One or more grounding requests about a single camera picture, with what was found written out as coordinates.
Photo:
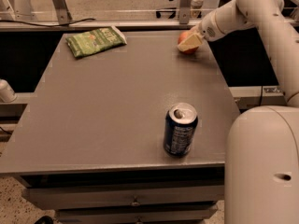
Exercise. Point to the metal railing frame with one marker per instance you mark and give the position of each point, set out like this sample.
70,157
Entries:
75,15

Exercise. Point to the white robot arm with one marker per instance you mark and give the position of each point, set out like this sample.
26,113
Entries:
262,150

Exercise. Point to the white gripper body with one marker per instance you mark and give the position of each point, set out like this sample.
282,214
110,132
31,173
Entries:
209,29

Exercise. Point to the white bottle at left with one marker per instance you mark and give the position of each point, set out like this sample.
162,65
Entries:
7,94

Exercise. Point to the green chip bag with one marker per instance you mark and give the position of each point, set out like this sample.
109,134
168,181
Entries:
95,41

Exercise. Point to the red apple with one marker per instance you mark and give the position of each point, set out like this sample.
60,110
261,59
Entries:
183,39

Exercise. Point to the blue pepsi can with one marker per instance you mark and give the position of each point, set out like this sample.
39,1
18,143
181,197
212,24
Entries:
180,124

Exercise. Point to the grey drawer cabinet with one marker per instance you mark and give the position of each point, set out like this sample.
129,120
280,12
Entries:
90,142

